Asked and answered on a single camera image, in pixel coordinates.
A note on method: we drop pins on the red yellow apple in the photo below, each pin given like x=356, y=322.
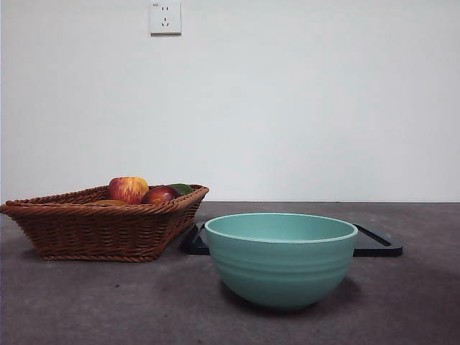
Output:
x=125, y=188

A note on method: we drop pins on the brown wicker basket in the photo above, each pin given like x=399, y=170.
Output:
x=93, y=233

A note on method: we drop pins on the black rectangular tray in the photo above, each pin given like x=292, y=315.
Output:
x=377, y=248

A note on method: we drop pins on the teal ceramic bowl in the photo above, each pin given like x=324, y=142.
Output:
x=280, y=273

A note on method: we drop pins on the dark red apple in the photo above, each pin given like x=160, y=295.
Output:
x=160, y=196

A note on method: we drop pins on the green fruit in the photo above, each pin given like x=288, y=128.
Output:
x=184, y=188

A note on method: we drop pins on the white wall socket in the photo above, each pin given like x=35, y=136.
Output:
x=165, y=18

